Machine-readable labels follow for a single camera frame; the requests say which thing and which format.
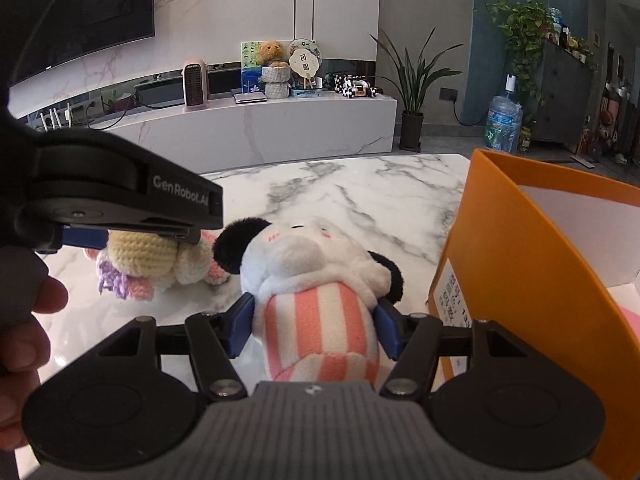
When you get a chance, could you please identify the orange cardboard box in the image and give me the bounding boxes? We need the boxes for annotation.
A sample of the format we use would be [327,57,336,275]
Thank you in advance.
[425,149,640,478]

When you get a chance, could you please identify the white striped plush toy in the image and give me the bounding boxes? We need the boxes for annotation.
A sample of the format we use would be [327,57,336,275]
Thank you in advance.
[212,216,406,386]

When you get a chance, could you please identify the person's left hand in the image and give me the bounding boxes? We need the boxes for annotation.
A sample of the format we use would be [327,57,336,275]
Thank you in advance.
[0,277,69,456]

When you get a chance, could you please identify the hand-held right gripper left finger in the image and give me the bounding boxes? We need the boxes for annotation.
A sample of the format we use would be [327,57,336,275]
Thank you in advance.
[95,292,256,402]

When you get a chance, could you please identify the white router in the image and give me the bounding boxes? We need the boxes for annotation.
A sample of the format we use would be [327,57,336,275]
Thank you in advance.
[40,101,72,132]

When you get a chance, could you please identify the crochet bunny doll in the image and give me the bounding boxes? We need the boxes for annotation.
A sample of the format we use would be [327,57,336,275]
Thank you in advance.
[82,227,231,302]

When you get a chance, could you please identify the blue green painting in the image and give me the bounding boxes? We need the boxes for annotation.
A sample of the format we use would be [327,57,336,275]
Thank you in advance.
[241,40,266,93]

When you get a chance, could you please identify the pink space heater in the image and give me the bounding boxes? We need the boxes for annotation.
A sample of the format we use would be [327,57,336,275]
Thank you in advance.
[181,59,209,110]

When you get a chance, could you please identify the black curved television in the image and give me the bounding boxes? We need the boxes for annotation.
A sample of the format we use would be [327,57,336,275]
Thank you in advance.
[10,0,156,88]

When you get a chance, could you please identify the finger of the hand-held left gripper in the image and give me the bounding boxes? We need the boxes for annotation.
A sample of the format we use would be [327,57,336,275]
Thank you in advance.
[62,226,109,251]

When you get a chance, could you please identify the potted long-leaf plant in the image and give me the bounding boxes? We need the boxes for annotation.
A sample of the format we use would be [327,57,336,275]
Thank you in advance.
[369,27,466,153]

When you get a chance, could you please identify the dark grey cabinet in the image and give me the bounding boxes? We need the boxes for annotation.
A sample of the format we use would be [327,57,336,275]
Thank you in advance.
[530,40,596,146]

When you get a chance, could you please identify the white marble media console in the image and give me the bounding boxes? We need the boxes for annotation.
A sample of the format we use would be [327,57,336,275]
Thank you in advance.
[15,95,398,176]

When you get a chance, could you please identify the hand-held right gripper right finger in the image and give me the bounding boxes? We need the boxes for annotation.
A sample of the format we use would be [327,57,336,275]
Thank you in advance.
[374,302,531,401]

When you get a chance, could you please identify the black power cable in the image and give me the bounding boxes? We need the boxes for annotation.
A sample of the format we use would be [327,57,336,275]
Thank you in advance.
[86,99,137,127]

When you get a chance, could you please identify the black white checkered toys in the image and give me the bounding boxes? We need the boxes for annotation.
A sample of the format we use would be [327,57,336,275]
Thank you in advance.
[325,72,386,99]

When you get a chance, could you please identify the brown teddy bear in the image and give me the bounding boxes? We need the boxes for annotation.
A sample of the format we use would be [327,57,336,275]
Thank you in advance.
[256,40,288,68]

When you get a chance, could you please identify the trailing green vine plant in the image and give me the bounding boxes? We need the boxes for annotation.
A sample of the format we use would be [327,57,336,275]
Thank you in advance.
[487,0,557,106]

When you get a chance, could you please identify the blue water bottle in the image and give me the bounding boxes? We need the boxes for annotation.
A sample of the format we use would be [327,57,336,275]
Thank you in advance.
[482,74,523,156]

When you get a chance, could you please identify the round paper fan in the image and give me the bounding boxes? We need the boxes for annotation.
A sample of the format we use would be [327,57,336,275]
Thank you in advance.
[287,36,323,91]

